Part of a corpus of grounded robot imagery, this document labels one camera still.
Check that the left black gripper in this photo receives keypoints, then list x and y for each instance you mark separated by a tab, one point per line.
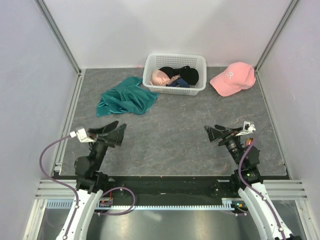
112	138

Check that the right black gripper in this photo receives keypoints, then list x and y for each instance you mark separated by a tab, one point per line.
213	133

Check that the teal satin napkin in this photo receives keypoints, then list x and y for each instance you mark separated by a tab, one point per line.
126	97

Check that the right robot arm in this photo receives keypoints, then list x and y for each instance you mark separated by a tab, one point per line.
247	180

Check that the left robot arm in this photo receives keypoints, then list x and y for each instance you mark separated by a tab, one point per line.
90	182

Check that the pink baseball cap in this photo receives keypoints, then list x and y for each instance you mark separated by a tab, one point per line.
236	77

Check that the black garment in basket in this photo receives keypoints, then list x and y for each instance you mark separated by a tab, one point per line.
190	75

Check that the navy blue garment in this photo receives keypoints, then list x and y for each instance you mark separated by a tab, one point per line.
179	83

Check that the peach satin garment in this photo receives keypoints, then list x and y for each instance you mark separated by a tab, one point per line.
160	78

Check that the white plastic basket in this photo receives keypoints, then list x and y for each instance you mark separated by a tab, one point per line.
155	61

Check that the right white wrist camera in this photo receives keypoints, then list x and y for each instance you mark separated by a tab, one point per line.
248	128

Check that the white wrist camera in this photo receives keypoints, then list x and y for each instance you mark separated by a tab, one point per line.
81	135
248	128

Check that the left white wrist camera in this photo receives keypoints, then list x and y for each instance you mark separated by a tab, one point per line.
81	135

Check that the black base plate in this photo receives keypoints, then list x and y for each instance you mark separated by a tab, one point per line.
169	190

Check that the light blue cable duct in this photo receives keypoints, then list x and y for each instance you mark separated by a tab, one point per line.
227	205

